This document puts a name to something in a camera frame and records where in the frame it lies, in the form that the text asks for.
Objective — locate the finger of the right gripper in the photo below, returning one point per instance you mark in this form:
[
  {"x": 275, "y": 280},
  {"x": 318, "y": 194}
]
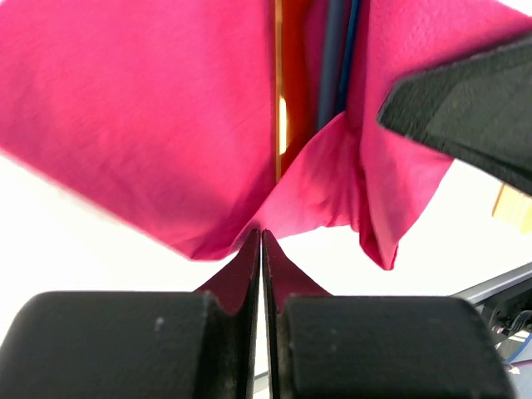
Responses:
[{"x": 477, "y": 110}]

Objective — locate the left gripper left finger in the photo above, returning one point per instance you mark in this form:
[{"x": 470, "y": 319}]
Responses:
[{"x": 199, "y": 344}]

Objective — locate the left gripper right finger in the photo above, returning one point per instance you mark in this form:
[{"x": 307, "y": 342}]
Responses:
[{"x": 326, "y": 346}]

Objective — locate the gold metal knife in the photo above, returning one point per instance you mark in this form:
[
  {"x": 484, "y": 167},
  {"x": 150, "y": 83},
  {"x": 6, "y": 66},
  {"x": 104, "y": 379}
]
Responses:
[{"x": 292, "y": 117}]

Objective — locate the pink paper napkin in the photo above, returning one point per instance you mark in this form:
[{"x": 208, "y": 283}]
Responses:
[{"x": 163, "y": 113}]

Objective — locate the beige wooden utensil tray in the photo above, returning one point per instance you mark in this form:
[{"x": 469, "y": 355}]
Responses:
[{"x": 513, "y": 207}]

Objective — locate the aluminium front rail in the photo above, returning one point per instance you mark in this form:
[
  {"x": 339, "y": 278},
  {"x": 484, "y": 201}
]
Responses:
[{"x": 500, "y": 300}]

